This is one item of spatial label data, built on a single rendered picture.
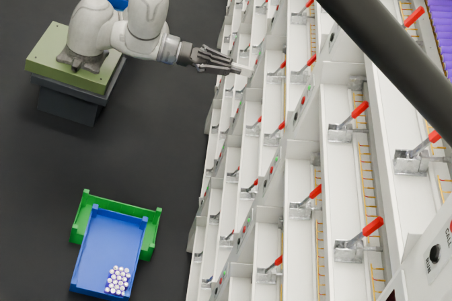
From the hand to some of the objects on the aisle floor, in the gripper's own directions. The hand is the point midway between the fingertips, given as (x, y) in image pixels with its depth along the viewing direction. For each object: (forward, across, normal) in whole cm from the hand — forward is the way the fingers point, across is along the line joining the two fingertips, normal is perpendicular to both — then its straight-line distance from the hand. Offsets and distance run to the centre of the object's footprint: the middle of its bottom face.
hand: (241, 70), depth 230 cm
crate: (-24, +4, -83) cm, 86 cm away
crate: (-24, +20, -78) cm, 84 cm away
